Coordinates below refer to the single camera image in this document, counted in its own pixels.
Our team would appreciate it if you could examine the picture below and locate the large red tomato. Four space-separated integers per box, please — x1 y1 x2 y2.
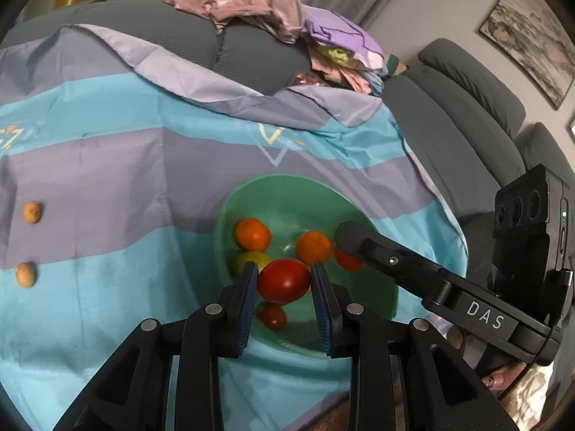
257 258 311 305

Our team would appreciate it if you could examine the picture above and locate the green lime upper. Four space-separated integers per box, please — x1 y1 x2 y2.
233 251 274 274

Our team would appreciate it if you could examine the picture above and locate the blue grey striped cloth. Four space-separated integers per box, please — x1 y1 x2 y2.
1 24 468 430

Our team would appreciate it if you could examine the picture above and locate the pile of clothes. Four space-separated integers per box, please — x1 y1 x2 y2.
163 0 408 96

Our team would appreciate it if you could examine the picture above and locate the small red tomato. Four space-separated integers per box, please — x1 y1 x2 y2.
256 302 288 332

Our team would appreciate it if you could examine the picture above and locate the large orange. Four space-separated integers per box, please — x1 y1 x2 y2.
295 230 333 266

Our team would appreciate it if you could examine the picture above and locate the framed landscape painting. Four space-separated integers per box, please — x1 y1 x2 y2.
479 0 574 109

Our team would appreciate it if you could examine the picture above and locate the tan kiwi upper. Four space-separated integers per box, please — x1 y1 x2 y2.
22 200 42 225

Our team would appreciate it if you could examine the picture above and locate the grey sofa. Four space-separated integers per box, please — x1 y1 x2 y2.
3 0 574 279

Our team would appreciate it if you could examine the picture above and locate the brown kiwi lower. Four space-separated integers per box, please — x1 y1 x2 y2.
15 262 36 289

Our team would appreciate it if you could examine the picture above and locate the green plastic bowl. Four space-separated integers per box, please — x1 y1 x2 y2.
213 173 399 358

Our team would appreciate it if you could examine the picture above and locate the person's hand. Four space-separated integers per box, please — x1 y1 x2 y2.
445 326 526 392

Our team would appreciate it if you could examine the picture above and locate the black camera box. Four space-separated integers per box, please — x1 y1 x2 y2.
490 164 574 366

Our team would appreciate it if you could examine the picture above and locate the red tomato near orange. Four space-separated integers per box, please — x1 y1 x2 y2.
333 247 365 272

